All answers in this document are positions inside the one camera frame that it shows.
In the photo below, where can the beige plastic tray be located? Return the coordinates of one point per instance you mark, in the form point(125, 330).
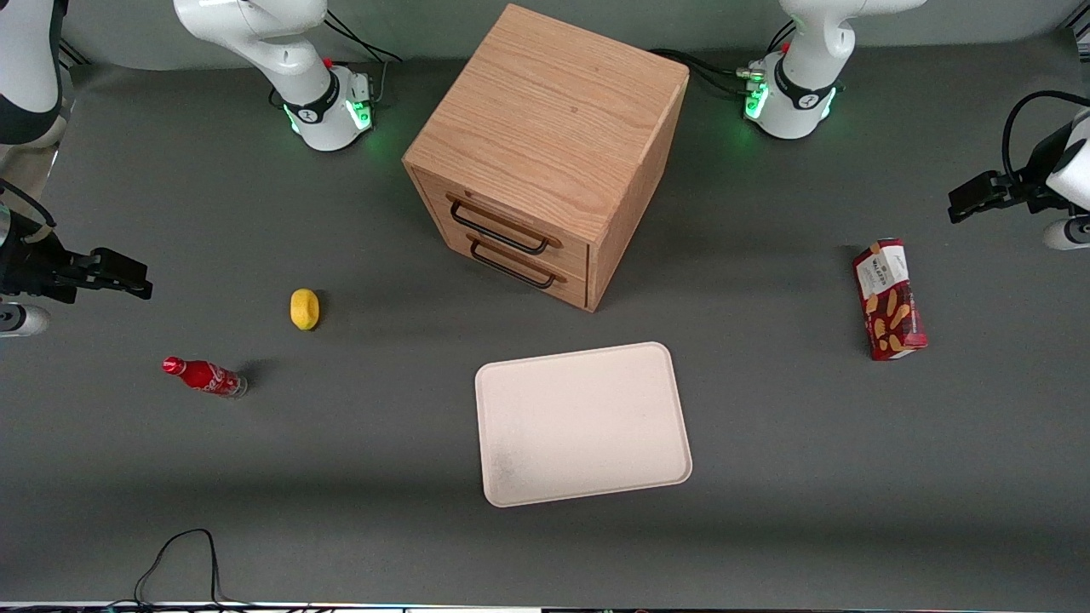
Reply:
point(583, 421)

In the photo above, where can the red cookie box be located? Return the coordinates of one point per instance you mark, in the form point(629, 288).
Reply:
point(890, 298)

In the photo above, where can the red cola bottle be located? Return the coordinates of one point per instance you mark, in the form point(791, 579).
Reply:
point(204, 376)

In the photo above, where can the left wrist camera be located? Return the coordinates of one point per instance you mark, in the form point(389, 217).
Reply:
point(1069, 233)

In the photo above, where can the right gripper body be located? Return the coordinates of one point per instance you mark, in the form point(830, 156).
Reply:
point(34, 264)

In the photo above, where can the yellow lemon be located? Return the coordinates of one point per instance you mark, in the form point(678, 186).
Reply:
point(304, 309)

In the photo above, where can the wooden drawer cabinet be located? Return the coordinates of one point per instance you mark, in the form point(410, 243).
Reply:
point(545, 111)

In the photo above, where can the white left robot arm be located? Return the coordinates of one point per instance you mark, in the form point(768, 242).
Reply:
point(796, 94)

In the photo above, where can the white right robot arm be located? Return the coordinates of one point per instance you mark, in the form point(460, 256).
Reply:
point(319, 102)

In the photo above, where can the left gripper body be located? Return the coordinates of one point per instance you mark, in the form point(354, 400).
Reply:
point(1024, 189)

